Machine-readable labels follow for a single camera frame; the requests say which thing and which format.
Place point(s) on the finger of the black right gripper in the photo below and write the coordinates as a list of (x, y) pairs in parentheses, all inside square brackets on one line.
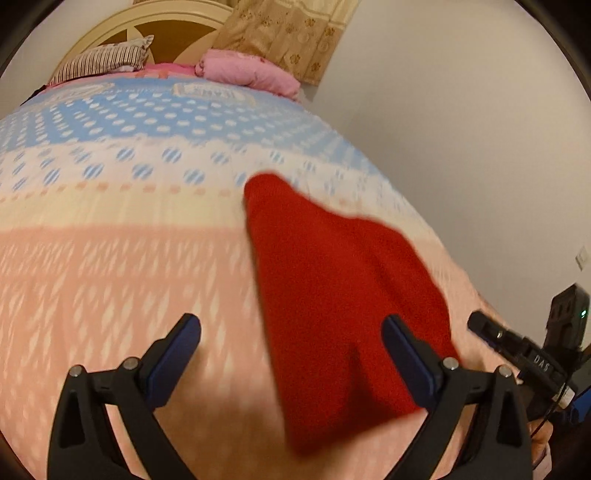
[(503, 341)]

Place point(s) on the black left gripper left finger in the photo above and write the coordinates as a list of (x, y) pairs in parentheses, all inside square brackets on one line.
[(83, 444)]

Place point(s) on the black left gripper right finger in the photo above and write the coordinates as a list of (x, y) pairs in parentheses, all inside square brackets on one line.
[(497, 443)]

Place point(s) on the red knitted sweater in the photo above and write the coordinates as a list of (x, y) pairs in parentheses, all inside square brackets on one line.
[(326, 284)]

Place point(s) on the right hand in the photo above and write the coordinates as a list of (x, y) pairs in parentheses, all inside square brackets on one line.
[(540, 433)]

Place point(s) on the pink blue polka-dot bedspread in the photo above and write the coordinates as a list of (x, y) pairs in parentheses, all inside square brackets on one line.
[(122, 209)]

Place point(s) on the beige patterned curtain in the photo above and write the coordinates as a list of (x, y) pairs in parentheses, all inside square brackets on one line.
[(299, 36)]

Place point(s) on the pink pillow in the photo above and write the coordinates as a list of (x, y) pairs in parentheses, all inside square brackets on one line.
[(234, 68)]

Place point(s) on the striped pillow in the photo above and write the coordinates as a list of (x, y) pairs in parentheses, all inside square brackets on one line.
[(128, 56)]

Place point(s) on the cream wooden headboard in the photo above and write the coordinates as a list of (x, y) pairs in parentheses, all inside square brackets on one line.
[(182, 31)]

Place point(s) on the white wall socket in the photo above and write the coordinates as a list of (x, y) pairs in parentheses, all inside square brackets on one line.
[(582, 258)]

